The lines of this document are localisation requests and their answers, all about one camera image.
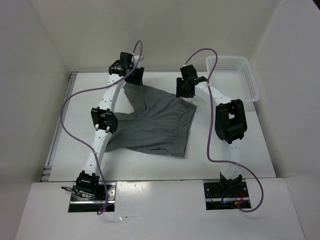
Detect grey shorts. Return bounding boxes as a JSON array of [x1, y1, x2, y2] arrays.
[[105, 83, 197, 158]]

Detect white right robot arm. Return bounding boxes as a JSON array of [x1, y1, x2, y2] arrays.
[[176, 64, 248, 166]]

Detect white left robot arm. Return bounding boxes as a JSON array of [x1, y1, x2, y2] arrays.
[[72, 52, 144, 200]]

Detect white plastic basket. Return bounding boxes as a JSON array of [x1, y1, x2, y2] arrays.
[[205, 55, 260, 102]]

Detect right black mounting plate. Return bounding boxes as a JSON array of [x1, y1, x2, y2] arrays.
[[203, 180, 252, 211]]

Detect black mounting plate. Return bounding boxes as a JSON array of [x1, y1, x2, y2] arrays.
[[68, 182, 117, 213], [203, 180, 252, 211]]

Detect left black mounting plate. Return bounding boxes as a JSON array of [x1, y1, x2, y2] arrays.
[[68, 182, 117, 213]]

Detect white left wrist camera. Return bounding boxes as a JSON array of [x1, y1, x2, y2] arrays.
[[133, 54, 144, 68]]

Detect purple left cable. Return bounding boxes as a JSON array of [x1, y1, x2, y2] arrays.
[[61, 39, 145, 216]]

